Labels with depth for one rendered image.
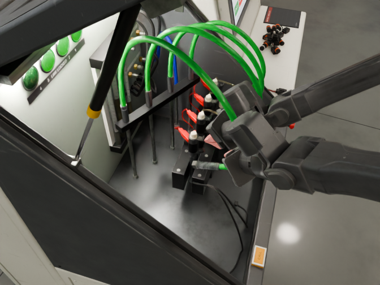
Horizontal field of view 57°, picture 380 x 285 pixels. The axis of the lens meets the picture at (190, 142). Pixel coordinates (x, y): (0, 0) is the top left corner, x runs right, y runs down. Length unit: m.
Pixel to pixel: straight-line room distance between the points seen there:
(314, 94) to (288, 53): 0.78
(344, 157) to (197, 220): 0.70
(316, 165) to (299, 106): 0.29
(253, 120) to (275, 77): 0.83
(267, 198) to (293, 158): 0.52
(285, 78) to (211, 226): 0.64
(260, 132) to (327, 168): 0.13
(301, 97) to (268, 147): 0.23
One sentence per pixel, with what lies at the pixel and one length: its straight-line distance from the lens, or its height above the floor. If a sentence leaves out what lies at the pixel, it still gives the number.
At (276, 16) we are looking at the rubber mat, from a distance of 1.79.
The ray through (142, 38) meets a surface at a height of 1.41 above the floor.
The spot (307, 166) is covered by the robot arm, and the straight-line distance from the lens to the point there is 0.52.
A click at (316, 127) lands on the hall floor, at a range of 2.71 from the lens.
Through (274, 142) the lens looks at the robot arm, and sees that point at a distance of 0.59.
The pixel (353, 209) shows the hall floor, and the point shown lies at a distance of 2.34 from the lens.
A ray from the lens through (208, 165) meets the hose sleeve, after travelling 0.85.
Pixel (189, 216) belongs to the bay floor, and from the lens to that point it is 1.13.
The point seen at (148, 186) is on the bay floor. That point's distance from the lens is 1.20.
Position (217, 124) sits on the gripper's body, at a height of 1.19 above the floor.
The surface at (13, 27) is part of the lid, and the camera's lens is 0.43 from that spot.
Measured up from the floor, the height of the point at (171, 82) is 1.14.
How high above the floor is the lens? 1.81
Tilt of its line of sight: 48 degrees down
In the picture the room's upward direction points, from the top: 1 degrees clockwise
